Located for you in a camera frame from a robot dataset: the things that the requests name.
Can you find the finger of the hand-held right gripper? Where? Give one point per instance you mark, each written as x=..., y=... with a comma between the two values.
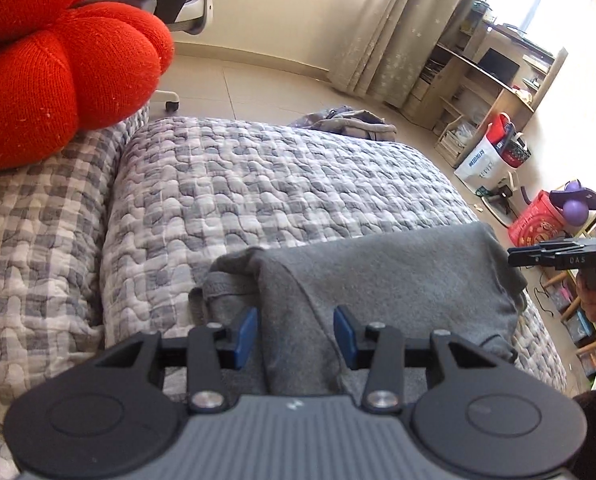
x=553, y=255

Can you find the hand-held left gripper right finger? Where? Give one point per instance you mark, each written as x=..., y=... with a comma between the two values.
x=345, y=336

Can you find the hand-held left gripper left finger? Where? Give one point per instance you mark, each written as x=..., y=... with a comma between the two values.
x=246, y=336

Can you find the grey ruffled knit top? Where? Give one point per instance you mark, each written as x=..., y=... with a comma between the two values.
x=403, y=280

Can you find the red plastic basket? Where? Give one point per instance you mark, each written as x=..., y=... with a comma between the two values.
x=535, y=220

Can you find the purple balloon toy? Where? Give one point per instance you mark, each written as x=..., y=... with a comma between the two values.
x=575, y=205

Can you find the grey round stand base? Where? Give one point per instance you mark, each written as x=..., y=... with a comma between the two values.
x=498, y=205

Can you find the wooden low shelf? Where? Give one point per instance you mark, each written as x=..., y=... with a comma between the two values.
x=578, y=330

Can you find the white paper bag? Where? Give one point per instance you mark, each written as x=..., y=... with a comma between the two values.
x=478, y=165

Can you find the red bag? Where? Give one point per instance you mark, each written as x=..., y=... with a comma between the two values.
x=503, y=132

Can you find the wooden magazine rack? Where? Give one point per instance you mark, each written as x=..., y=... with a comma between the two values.
x=455, y=135

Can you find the grey white patterned quilt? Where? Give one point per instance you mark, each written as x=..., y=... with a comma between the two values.
x=278, y=180

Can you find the wooden desk with shelves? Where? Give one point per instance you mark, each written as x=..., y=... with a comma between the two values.
x=478, y=90

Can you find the black monitor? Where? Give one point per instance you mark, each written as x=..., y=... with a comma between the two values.
x=499, y=64

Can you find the grey starred cloth bundle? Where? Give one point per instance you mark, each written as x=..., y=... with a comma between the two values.
x=348, y=122

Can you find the plaid checked cloth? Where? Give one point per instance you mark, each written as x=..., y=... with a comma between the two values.
x=38, y=260

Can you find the beige starred curtain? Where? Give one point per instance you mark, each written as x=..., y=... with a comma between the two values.
x=398, y=25

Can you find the white grey office chair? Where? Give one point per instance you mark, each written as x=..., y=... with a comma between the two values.
x=188, y=5

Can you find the red knot pillow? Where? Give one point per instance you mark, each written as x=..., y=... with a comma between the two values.
x=53, y=60

